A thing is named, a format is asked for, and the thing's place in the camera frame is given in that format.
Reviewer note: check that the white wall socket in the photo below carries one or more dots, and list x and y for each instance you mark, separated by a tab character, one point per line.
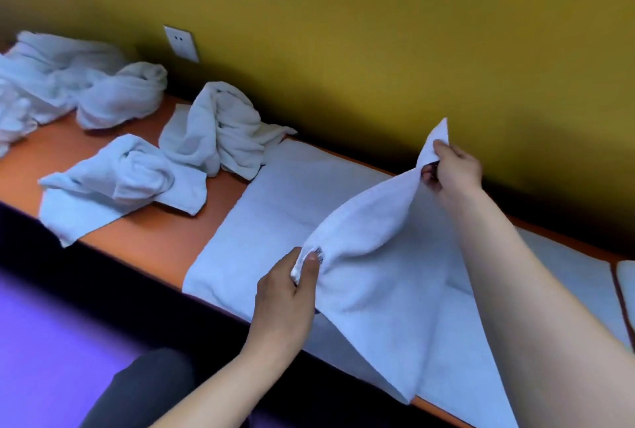
181	43

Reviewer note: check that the white towel edge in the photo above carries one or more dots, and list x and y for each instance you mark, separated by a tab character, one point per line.
626	293

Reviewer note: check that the person's right forearm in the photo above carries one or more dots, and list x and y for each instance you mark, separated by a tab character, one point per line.
536	313

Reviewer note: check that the person's left thumb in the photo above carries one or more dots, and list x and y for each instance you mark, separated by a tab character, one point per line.
310	274

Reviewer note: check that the person's right thumb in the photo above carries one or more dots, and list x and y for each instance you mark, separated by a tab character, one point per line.
444	150

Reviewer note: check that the person's dark trouser leg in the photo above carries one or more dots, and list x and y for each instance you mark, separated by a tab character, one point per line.
144	390

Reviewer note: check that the white towel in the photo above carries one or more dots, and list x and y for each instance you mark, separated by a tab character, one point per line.
218	132
124	95
382	264
278	224
124	179

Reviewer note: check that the white flat towel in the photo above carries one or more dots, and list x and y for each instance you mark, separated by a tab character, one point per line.
278	224

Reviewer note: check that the person's left hand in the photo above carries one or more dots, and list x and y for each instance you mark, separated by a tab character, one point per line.
282	299

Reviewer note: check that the white crumpled towel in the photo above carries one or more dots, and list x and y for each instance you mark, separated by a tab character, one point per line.
218	132
124	179
124	95

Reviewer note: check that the person's left forearm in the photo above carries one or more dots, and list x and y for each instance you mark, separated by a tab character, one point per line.
233	385

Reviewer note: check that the pile of white towels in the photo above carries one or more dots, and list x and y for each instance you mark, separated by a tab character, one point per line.
44	75

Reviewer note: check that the person's right hand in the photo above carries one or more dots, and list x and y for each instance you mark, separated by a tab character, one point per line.
459	174

